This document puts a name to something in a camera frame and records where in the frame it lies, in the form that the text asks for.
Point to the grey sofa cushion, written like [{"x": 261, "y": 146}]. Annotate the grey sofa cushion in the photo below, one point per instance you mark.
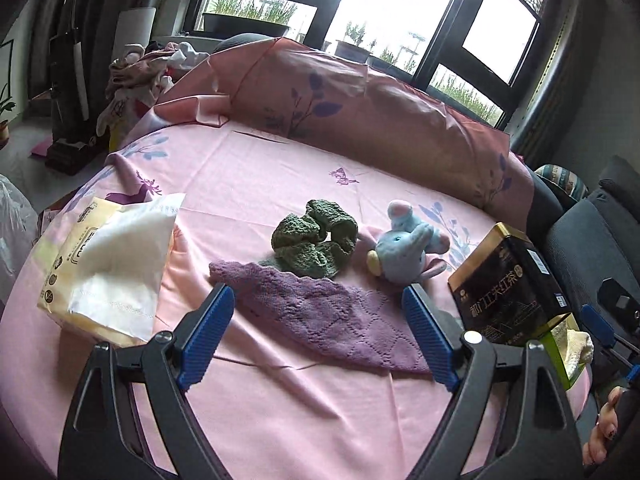
[{"x": 598, "y": 238}]

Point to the yellow white waffle towel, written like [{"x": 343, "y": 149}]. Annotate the yellow white waffle towel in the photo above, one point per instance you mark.
[{"x": 578, "y": 353}]

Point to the green white open box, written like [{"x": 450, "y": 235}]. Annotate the green white open box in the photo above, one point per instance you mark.
[{"x": 554, "y": 341}]

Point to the purple knitted cloth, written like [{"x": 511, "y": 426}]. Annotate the purple knitted cloth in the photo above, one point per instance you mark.
[{"x": 361, "y": 327}]

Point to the black gold tea box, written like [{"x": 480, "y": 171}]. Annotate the black gold tea box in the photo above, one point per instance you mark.
[{"x": 505, "y": 291}]

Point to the black balcony planter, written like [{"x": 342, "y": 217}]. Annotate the black balcony planter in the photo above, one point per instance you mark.
[{"x": 223, "y": 26}]

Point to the black window frame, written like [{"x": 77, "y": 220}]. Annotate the black window frame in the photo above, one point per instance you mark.
[{"x": 475, "y": 55}]

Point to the yellow soft tissue pack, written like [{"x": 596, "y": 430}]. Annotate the yellow soft tissue pack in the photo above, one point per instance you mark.
[{"x": 105, "y": 279}]

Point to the person's hand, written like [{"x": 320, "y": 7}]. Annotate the person's hand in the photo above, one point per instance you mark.
[{"x": 594, "y": 450}]

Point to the small potted plant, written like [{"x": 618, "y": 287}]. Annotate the small potted plant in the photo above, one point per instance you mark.
[{"x": 7, "y": 105}]

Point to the white plastic bag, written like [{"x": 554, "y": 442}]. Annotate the white plastic bag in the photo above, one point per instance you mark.
[{"x": 19, "y": 230}]

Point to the striped round cushion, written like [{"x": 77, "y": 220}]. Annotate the striped round cushion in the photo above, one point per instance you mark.
[{"x": 565, "y": 185}]

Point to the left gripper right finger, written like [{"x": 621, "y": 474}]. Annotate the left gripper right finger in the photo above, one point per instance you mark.
[{"x": 536, "y": 435}]

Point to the pile of clothes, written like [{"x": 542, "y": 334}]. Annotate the pile of clothes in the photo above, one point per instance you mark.
[{"x": 137, "y": 80}]

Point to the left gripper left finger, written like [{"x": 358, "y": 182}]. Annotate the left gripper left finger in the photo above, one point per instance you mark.
[{"x": 103, "y": 436}]

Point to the green knitted scrunchie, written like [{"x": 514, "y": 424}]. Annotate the green knitted scrunchie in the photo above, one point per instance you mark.
[{"x": 318, "y": 244}]

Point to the pink floral pillow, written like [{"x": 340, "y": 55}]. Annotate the pink floral pillow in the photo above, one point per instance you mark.
[{"x": 348, "y": 109}]

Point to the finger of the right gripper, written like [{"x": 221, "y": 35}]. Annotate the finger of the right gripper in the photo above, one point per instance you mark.
[{"x": 617, "y": 350}]

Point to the blue pink plush elephant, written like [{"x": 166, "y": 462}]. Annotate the blue pink plush elephant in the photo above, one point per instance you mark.
[{"x": 410, "y": 251}]

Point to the pink floral bed sheet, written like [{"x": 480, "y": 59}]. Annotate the pink floral bed sheet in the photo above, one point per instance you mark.
[{"x": 271, "y": 408}]

